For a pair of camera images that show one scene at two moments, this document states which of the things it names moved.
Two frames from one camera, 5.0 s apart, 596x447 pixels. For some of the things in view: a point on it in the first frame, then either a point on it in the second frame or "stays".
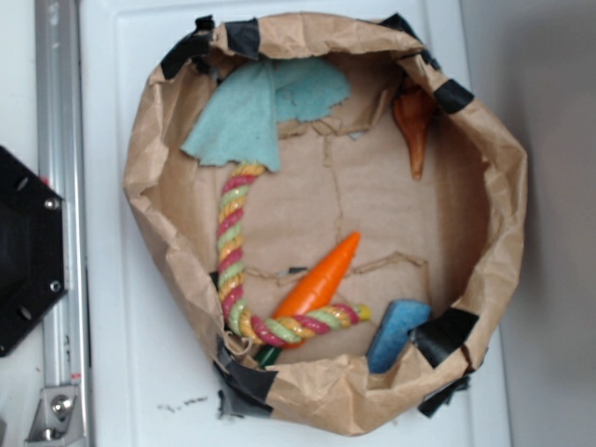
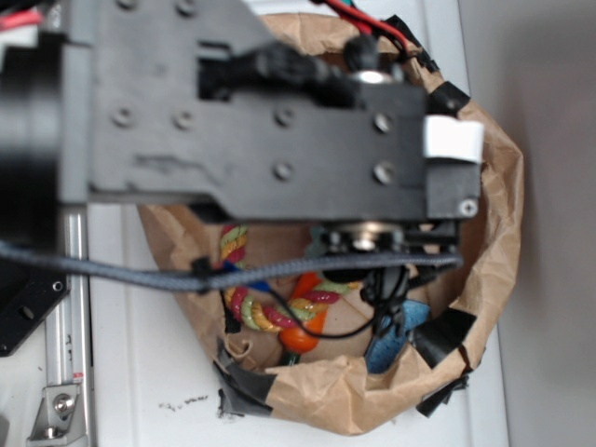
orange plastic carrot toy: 318,291 → 294,340
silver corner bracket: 57,417 stays
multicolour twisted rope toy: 233,215 → 302,307
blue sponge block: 392,335 stays
